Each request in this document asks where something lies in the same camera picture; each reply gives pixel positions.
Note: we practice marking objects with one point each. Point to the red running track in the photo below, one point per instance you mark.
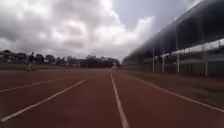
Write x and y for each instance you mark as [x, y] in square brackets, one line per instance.
[90, 106]

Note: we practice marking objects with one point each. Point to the person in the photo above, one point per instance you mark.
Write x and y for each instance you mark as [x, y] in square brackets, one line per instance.
[30, 61]

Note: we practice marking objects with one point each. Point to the row of buildings and trees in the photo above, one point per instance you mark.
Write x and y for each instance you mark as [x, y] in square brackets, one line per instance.
[76, 60]

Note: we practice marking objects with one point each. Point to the roofed grandstand building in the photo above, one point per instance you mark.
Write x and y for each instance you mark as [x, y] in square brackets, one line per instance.
[196, 36]

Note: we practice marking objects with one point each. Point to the grass strip beside track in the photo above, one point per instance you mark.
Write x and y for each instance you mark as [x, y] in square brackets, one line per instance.
[196, 87]

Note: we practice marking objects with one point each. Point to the grass field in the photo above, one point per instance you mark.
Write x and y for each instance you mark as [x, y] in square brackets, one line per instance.
[50, 66]

